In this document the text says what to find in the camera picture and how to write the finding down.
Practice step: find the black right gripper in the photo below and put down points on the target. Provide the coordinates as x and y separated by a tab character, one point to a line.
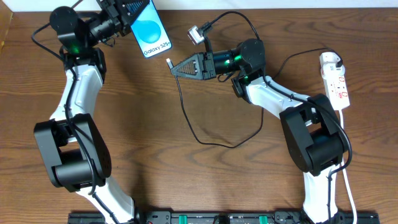
208	65

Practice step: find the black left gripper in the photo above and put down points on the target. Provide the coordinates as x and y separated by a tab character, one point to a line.
115	15

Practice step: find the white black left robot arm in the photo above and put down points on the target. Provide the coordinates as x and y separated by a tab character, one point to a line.
73	151

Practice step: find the blue Galaxy smartphone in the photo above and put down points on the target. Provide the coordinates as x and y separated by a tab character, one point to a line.
150	32

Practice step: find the white power strip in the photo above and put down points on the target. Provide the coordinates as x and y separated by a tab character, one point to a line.
333	73

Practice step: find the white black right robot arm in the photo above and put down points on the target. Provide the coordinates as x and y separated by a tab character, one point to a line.
314	137

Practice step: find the brown wooden side panel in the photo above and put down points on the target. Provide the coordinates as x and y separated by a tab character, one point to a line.
5	22

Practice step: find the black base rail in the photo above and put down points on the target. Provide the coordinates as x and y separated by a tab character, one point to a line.
163	217

